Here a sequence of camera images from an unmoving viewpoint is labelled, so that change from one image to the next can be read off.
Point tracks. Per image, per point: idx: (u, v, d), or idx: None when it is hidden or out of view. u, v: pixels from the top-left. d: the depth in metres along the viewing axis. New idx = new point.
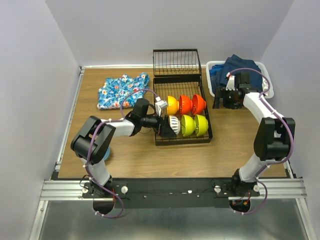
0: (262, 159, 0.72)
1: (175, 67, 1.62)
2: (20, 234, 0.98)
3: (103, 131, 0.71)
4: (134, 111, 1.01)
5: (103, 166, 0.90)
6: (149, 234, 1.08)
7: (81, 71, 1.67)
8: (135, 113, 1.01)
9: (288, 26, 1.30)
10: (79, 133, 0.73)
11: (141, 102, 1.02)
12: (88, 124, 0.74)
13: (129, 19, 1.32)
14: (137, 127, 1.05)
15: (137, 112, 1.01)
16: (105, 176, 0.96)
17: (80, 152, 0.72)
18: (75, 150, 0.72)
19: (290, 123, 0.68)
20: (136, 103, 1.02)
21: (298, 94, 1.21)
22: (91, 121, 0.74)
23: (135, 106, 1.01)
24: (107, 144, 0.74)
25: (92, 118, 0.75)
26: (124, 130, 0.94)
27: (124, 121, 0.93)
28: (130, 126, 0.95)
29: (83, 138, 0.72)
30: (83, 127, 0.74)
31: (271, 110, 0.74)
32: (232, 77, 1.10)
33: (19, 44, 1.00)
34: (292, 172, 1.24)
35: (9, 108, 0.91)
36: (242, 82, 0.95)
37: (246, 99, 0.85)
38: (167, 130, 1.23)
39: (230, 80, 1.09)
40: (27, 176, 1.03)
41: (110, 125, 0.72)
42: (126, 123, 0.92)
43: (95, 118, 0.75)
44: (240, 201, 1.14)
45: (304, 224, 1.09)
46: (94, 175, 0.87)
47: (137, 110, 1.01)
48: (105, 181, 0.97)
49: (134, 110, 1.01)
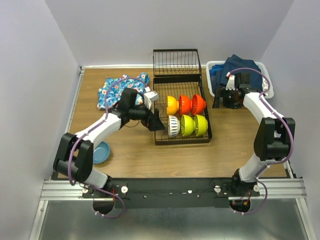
0: (262, 159, 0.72)
1: (175, 67, 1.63)
2: (20, 234, 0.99)
3: (81, 152, 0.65)
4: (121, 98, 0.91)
5: (96, 173, 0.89)
6: (149, 234, 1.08)
7: (81, 71, 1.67)
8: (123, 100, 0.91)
9: (288, 26, 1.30)
10: (58, 156, 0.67)
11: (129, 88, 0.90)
12: (63, 145, 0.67)
13: (129, 19, 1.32)
14: (127, 117, 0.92)
15: (124, 101, 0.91)
16: (101, 180, 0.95)
17: (63, 173, 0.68)
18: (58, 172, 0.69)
19: (290, 124, 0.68)
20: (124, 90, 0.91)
21: (298, 94, 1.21)
22: (66, 139, 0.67)
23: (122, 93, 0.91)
24: (89, 160, 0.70)
25: (66, 136, 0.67)
26: (110, 129, 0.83)
27: (107, 120, 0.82)
28: (115, 121, 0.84)
29: (63, 160, 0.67)
30: (59, 149, 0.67)
31: (271, 110, 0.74)
32: (233, 76, 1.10)
33: (19, 44, 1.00)
34: (292, 172, 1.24)
35: (9, 108, 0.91)
36: (242, 82, 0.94)
37: (246, 100, 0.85)
38: (156, 124, 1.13)
39: (230, 80, 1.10)
40: (27, 176, 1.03)
41: (87, 144, 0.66)
42: (108, 122, 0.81)
43: (69, 135, 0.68)
44: (240, 201, 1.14)
45: (304, 224, 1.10)
46: (92, 181, 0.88)
47: (125, 98, 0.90)
48: (103, 184, 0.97)
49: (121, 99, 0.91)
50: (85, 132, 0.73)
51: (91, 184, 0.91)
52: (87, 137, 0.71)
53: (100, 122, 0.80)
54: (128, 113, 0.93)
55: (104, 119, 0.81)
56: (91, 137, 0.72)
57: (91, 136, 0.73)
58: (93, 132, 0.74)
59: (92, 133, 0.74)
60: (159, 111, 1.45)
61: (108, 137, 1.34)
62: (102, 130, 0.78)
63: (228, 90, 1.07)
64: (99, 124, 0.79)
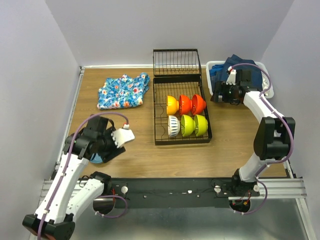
0: (262, 158, 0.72)
1: (175, 67, 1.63)
2: (20, 234, 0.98)
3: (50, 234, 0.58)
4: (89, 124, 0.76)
5: (89, 196, 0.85)
6: (149, 234, 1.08)
7: (80, 71, 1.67)
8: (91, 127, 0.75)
9: (288, 26, 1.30)
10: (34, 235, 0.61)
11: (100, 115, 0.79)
12: (28, 226, 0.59)
13: (129, 19, 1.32)
14: (93, 146, 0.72)
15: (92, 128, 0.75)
16: (99, 188, 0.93)
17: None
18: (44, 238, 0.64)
19: (290, 123, 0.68)
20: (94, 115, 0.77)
21: (298, 94, 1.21)
22: (27, 223, 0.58)
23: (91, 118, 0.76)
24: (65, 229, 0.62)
25: (27, 220, 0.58)
26: (75, 178, 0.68)
27: (67, 173, 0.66)
28: (79, 164, 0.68)
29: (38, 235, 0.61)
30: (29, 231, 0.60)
31: (271, 109, 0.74)
32: (234, 71, 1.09)
33: (20, 44, 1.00)
34: (292, 172, 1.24)
35: (9, 108, 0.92)
36: (243, 79, 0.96)
37: (246, 98, 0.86)
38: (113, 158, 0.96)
39: (231, 74, 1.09)
40: (27, 176, 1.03)
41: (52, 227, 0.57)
42: (70, 176, 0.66)
43: (29, 220, 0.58)
44: (240, 201, 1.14)
45: (305, 224, 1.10)
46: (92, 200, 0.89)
47: (93, 123, 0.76)
48: (102, 189, 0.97)
49: (89, 124, 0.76)
50: (45, 210, 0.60)
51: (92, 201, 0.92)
52: (48, 216, 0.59)
53: (58, 179, 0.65)
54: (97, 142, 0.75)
55: (62, 173, 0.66)
56: (53, 214, 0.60)
57: (53, 210, 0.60)
58: (54, 204, 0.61)
59: (53, 207, 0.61)
60: (160, 111, 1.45)
61: None
62: (63, 194, 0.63)
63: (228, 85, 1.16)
64: (59, 183, 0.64)
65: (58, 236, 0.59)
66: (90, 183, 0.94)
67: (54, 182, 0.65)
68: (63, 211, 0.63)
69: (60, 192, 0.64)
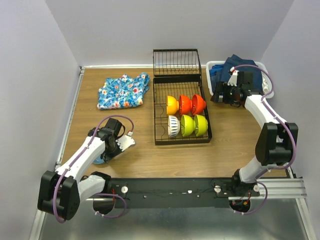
0: (263, 164, 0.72)
1: (175, 67, 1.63)
2: (20, 235, 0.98)
3: (64, 191, 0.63)
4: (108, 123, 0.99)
5: (90, 186, 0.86)
6: (148, 234, 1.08)
7: (80, 71, 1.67)
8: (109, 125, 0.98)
9: (289, 26, 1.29)
10: (42, 197, 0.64)
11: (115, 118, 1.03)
12: (45, 185, 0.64)
13: (129, 18, 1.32)
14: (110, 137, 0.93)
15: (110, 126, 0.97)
16: (100, 183, 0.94)
17: (49, 211, 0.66)
18: (44, 211, 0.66)
19: (293, 129, 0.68)
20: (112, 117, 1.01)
21: (298, 94, 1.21)
22: (46, 178, 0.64)
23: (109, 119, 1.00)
24: (76, 195, 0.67)
25: (46, 175, 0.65)
26: (95, 153, 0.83)
27: (90, 146, 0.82)
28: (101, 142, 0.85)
29: (47, 200, 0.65)
30: (41, 190, 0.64)
31: (274, 115, 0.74)
32: (236, 72, 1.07)
33: (20, 45, 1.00)
34: (292, 172, 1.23)
35: (9, 107, 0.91)
36: (245, 81, 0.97)
37: (248, 102, 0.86)
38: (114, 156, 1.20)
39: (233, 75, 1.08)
40: (27, 176, 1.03)
41: (70, 180, 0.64)
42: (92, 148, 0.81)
43: (50, 173, 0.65)
44: (240, 201, 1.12)
45: (304, 224, 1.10)
46: (92, 191, 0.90)
47: (111, 124, 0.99)
48: (102, 187, 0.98)
49: (108, 124, 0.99)
50: (67, 168, 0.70)
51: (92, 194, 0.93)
52: (68, 173, 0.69)
53: (82, 149, 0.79)
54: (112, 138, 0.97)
55: (87, 145, 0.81)
56: (72, 173, 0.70)
57: (74, 169, 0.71)
58: (75, 166, 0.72)
59: (74, 167, 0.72)
60: (160, 111, 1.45)
61: None
62: (84, 159, 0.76)
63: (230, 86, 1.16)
64: (83, 151, 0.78)
65: (72, 195, 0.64)
66: (93, 176, 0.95)
67: (77, 150, 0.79)
68: (78, 176, 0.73)
69: (82, 158, 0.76)
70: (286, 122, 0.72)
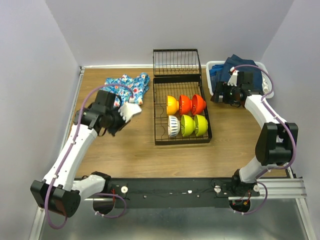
0: (263, 164, 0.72)
1: (175, 67, 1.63)
2: (20, 235, 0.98)
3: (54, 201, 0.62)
4: (97, 100, 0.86)
5: (90, 186, 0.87)
6: (148, 234, 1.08)
7: (81, 71, 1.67)
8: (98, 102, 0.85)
9: (289, 25, 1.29)
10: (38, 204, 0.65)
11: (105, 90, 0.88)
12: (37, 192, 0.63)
13: (129, 18, 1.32)
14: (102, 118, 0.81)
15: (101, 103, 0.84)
16: (100, 184, 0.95)
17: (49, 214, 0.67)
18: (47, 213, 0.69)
19: (293, 129, 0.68)
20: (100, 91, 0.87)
21: (298, 94, 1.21)
22: (36, 188, 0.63)
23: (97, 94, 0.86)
24: (71, 200, 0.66)
25: (37, 184, 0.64)
26: (84, 147, 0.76)
27: (76, 141, 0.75)
28: (89, 133, 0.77)
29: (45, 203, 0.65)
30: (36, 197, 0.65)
31: (274, 115, 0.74)
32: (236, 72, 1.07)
33: (20, 45, 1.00)
34: (292, 172, 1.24)
35: (9, 107, 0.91)
36: (245, 81, 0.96)
37: (248, 102, 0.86)
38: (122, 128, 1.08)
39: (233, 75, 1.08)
40: (27, 176, 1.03)
41: (59, 190, 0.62)
42: (79, 144, 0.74)
43: (40, 182, 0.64)
44: (240, 201, 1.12)
45: (305, 224, 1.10)
46: (93, 191, 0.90)
47: (102, 99, 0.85)
48: (102, 187, 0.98)
49: (97, 100, 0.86)
50: (55, 175, 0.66)
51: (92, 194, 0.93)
52: (57, 181, 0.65)
53: (69, 147, 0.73)
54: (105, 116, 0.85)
55: (73, 142, 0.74)
56: (61, 180, 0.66)
57: (62, 175, 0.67)
58: (63, 170, 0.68)
59: (62, 172, 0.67)
60: (160, 111, 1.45)
61: (108, 137, 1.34)
62: (72, 162, 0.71)
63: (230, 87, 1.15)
64: (69, 150, 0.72)
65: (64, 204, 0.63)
66: (93, 176, 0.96)
67: (64, 149, 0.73)
68: (70, 179, 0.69)
69: (70, 159, 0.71)
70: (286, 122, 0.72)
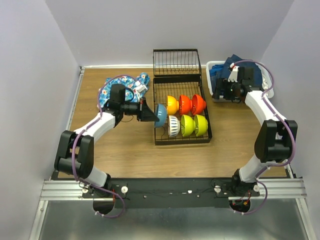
0: (262, 161, 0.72)
1: (175, 67, 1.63)
2: (20, 235, 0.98)
3: (81, 147, 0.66)
4: (111, 98, 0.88)
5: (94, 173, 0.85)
6: (148, 234, 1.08)
7: (81, 71, 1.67)
8: (112, 100, 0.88)
9: (289, 26, 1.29)
10: (58, 155, 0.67)
11: (116, 87, 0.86)
12: (63, 143, 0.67)
13: (129, 18, 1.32)
14: (120, 114, 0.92)
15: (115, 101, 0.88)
16: (102, 178, 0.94)
17: (65, 171, 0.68)
18: (61, 171, 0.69)
19: (292, 127, 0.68)
20: (112, 89, 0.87)
21: (298, 94, 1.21)
22: (65, 136, 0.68)
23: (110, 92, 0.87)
24: (90, 156, 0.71)
25: (66, 134, 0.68)
26: (108, 124, 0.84)
27: (102, 117, 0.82)
28: (111, 118, 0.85)
29: (65, 158, 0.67)
30: (59, 147, 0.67)
31: (274, 112, 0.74)
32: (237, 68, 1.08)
33: (19, 44, 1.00)
34: (292, 172, 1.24)
35: (9, 108, 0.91)
36: (245, 77, 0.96)
37: (248, 98, 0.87)
38: (147, 114, 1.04)
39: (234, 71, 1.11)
40: (27, 176, 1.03)
41: (87, 138, 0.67)
42: (104, 120, 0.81)
43: (69, 132, 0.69)
44: (240, 201, 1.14)
45: (305, 224, 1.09)
46: (94, 180, 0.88)
47: (114, 96, 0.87)
48: (104, 182, 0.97)
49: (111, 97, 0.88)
50: (84, 128, 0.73)
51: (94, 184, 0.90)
52: (86, 132, 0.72)
53: (96, 119, 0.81)
54: (121, 109, 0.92)
55: (100, 116, 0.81)
56: (90, 132, 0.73)
57: (91, 130, 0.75)
58: (91, 128, 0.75)
59: (91, 129, 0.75)
60: None
61: (108, 137, 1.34)
62: (101, 125, 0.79)
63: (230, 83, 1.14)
64: (96, 121, 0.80)
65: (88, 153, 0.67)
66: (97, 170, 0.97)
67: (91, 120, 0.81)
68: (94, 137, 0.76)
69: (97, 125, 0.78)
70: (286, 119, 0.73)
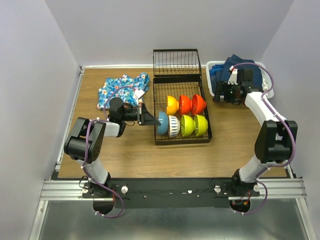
0: (262, 161, 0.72)
1: (175, 67, 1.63)
2: (20, 235, 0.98)
3: (95, 129, 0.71)
4: (112, 115, 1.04)
5: (96, 168, 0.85)
6: (148, 234, 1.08)
7: (81, 71, 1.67)
8: (113, 116, 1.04)
9: (289, 26, 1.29)
10: (71, 135, 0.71)
11: (114, 104, 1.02)
12: (78, 125, 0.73)
13: (129, 18, 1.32)
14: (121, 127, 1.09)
15: (115, 116, 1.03)
16: (103, 177, 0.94)
17: (75, 154, 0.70)
18: (70, 154, 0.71)
19: (292, 127, 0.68)
20: (111, 107, 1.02)
21: (298, 94, 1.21)
22: (80, 121, 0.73)
23: (110, 110, 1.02)
24: (100, 142, 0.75)
25: (81, 119, 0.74)
26: (113, 127, 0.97)
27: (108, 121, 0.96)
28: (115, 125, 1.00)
29: (76, 139, 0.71)
30: (73, 129, 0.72)
31: (274, 112, 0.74)
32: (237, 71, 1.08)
33: (20, 44, 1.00)
34: (292, 172, 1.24)
35: (9, 108, 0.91)
36: (245, 79, 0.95)
37: (248, 99, 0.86)
38: (149, 117, 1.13)
39: (233, 74, 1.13)
40: (27, 176, 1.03)
41: (100, 123, 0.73)
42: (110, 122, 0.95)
43: (83, 119, 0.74)
44: (240, 201, 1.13)
45: (305, 224, 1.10)
46: (96, 175, 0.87)
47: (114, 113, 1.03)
48: (104, 180, 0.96)
49: (111, 115, 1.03)
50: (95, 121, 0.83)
51: (96, 180, 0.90)
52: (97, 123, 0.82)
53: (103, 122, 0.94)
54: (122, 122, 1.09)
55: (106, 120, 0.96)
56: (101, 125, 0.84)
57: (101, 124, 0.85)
58: None
59: None
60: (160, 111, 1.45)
61: (108, 137, 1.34)
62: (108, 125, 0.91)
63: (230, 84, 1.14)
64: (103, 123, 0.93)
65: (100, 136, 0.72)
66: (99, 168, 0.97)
67: None
68: None
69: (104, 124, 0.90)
70: (286, 120, 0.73)
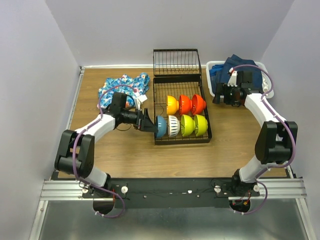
0: (263, 163, 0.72)
1: (175, 67, 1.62)
2: (20, 235, 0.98)
3: (83, 146, 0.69)
4: (113, 101, 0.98)
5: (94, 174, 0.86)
6: (148, 234, 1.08)
7: (81, 71, 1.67)
8: (115, 103, 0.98)
9: (289, 25, 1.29)
10: (59, 155, 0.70)
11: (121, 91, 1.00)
12: (64, 141, 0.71)
13: (129, 18, 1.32)
14: (119, 118, 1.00)
15: (117, 102, 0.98)
16: (101, 179, 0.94)
17: (67, 170, 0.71)
18: (62, 170, 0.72)
19: (292, 128, 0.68)
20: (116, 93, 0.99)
21: (298, 94, 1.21)
22: (66, 135, 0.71)
23: (115, 96, 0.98)
24: (91, 155, 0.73)
25: (67, 133, 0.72)
26: (106, 127, 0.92)
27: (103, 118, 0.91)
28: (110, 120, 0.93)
29: (65, 157, 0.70)
30: (61, 145, 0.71)
31: (273, 113, 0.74)
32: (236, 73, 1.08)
33: (20, 45, 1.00)
34: (292, 172, 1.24)
35: (10, 108, 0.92)
36: (244, 81, 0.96)
37: (248, 101, 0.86)
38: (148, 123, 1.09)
39: (232, 76, 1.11)
40: (27, 176, 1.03)
41: (87, 137, 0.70)
42: (104, 121, 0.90)
43: (70, 132, 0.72)
44: (240, 201, 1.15)
45: (305, 224, 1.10)
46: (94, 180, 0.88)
47: (117, 100, 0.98)
48: (104, 181, 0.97)
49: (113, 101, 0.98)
50: (85, 128, 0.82)
51: (95, 184, 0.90)
52: (87, 132, 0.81)
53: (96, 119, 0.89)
54: (121, 114, 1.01)
55: (100, 118, 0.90)
56: (90, 132, 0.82)
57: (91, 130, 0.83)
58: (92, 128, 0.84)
59: (92, 129, 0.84)
60: (160, 111, 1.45)
61: (108, 137, 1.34)
62: (100, 127, 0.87)
63: (229, 87, 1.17)
64: (96, 122, 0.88)
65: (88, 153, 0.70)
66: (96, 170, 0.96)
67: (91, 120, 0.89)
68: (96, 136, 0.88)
69: (97, 125, 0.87)
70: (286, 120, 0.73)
